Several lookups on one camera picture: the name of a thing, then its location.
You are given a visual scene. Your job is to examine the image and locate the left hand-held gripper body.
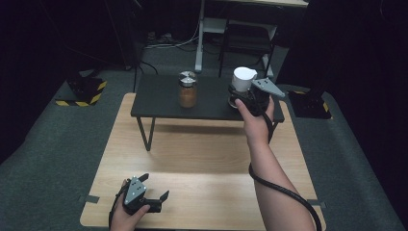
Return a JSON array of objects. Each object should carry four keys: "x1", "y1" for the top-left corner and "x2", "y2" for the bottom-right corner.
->
[{"x1": 121, "y1": 175, "x2": 164, "y2": 217}]

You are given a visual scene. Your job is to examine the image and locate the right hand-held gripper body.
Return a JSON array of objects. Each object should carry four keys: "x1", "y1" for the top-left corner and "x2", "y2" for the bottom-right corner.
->
[{"x1": 235, "y1": 77, "x2": 286, "y2": 117}]

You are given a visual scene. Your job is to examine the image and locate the white cup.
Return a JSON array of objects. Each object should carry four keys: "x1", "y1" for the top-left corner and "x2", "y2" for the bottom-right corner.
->
[{"x1": 231, "y1": 65, "x2": 259, "y2": 93}]

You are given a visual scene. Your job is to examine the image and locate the glass jar with brown powder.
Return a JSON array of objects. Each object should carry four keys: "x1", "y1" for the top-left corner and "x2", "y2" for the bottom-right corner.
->
[{"x1": 178, "y1": 70, "x2": 198, "y2": 109}]

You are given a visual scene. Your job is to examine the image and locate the black metal shelf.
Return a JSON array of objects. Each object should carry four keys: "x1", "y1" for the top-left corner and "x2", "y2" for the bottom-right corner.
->
[{"x1": 130, "y1": 73, "x2": 286, "y2": 152}]

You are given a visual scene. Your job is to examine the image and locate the person's left hand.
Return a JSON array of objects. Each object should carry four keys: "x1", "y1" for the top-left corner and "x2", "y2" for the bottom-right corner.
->
[{"x1": 110, "y1": 179, "x2": 151, "y2": 231}]

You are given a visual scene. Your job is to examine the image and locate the person's right hand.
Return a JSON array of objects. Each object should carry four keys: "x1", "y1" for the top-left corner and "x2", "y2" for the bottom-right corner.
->
[{"x1": 234, "y1": 95, "x2": 276, "y2": 146}]

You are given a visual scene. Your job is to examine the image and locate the striped black stand base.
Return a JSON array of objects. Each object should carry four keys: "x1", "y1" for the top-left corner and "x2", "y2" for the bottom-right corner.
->
[
  {"x1": 55, "y1": 74, "x2": 108, "y2": 108},
  {"x1": 288, "y1": 90, "x2": 333, "y2": 120}
]

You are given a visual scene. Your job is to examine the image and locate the black chair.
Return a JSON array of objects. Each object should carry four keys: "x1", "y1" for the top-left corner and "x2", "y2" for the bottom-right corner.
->
[{"x1": 218, "y1": 18, "x2": 277, "y2": 79}]

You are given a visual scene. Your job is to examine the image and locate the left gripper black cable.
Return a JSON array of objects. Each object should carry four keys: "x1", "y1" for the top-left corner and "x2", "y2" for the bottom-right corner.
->
[{"x1": 108, "y1": 179, "x2": 130, "y2": 229}]

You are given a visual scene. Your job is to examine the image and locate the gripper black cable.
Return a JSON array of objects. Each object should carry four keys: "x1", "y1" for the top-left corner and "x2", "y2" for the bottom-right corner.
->
[
  {"x1": 108, "y1": 179, "x2": 130, "y2": 229},
  {"x1": 247, "y1": 90, "x2": 323, "y2": 231}
]

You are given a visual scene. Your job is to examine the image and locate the white desk frame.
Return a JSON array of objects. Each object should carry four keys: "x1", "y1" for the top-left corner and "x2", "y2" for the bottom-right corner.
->
[{"x1": 194, "y1": 0, "x2": 310, "y2": 79}]

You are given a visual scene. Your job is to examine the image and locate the white floor cables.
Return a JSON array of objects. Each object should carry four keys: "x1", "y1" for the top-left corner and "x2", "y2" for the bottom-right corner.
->
[{"x1": 142, "y1": 22, "x2": 201, "y2": 52}]

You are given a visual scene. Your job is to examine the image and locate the black floor cable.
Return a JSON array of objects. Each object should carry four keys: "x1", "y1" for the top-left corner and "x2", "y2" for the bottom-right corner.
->
[{"x1": 132, "y1": 60, "x2": 160, "y2": 94}]

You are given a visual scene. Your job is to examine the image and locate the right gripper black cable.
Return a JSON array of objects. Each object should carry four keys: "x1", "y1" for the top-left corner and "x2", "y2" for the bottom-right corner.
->
[{"x1": 247, "y1": 90, "x2": 323, "y2": 231}]

